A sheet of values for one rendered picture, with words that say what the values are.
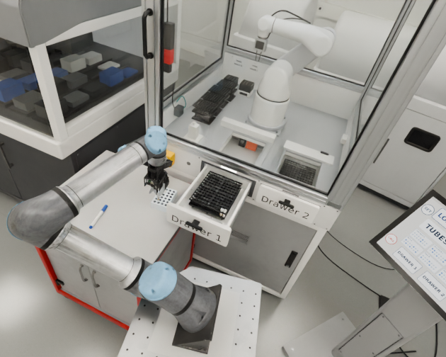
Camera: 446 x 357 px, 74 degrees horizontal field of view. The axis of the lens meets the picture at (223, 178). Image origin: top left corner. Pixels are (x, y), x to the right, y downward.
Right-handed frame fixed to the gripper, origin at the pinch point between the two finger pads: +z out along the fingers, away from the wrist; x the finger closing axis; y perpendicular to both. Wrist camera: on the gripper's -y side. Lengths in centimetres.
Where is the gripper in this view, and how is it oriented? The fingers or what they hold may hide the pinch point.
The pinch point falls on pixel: (158, 192)
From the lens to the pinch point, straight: 139.8
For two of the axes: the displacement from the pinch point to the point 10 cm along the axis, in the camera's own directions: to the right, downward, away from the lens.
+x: 9.5, 2.8, -1.0
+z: -1.5, 7.3, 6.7
